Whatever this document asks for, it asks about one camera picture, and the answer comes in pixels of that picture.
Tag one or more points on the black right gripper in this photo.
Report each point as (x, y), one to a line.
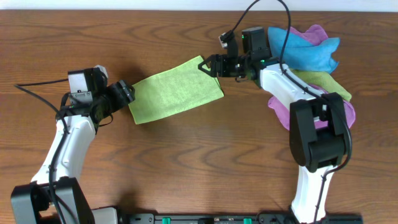
(216, 60)

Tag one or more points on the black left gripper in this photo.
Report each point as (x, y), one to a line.
(124, 96)

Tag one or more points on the light green microfiber cloth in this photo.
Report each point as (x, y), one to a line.
(173, 91)

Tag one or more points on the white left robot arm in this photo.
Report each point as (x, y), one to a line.
(54, 194)

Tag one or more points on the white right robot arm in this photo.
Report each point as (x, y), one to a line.
(319, 136)

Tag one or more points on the blue microfiber cloth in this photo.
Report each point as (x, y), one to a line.
(301, 54)

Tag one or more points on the purple cloth behind blue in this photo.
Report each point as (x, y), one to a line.
(313, 36)

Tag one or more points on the olive green microfiber cloth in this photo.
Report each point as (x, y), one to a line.
(323, 80)

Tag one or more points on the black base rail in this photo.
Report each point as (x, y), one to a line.
(264, 218)

